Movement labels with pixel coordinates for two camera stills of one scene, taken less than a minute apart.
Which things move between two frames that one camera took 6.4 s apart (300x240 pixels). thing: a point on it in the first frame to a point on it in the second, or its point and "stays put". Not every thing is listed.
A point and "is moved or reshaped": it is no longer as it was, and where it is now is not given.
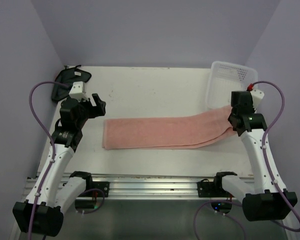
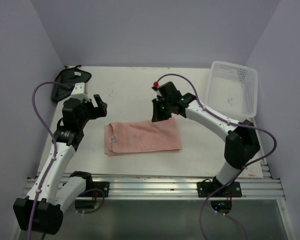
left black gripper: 97,110 stays put
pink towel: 182,132 is moved or reshaped
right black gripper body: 230,118 to 161,111
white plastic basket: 225,77 stays put
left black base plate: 104,186 stays put
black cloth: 68,75 stays put
